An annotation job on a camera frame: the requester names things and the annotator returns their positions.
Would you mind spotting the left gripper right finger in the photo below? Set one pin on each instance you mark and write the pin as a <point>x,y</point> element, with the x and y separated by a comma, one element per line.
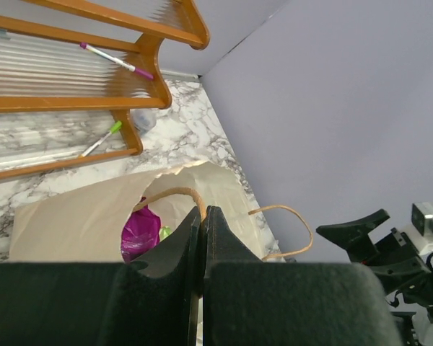
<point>250,302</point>

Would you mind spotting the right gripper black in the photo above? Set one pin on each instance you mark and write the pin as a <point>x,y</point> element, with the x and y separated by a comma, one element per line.
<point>394,259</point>

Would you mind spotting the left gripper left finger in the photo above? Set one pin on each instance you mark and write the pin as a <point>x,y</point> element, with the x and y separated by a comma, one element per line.
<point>150,301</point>

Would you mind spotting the beige paper bag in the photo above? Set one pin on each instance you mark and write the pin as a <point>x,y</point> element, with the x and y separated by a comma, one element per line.
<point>85,225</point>

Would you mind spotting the light green snack packet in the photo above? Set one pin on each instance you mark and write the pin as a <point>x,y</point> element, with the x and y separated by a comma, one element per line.
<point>164,232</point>

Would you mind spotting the magenta candy bag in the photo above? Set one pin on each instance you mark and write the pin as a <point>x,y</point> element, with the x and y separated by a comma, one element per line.
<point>140,234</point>

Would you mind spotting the green capped white marker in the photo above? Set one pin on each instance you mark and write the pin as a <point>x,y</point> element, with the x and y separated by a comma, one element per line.
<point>113,129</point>

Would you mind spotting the small grey plastic cup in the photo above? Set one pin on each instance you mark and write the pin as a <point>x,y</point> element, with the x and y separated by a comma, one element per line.
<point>144,119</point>

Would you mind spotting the pink capped white marker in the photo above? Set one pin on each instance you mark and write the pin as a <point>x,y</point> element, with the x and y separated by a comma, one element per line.
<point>117,61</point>

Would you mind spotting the wooden three-tier shelf rack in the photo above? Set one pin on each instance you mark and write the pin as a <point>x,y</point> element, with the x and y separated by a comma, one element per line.
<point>43,68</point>

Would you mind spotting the small grey clip on shelf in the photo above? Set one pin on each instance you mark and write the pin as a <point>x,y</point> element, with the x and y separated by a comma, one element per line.
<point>4,34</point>

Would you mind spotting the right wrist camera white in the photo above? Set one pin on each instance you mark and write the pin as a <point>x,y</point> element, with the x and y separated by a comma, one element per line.
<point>420,230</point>

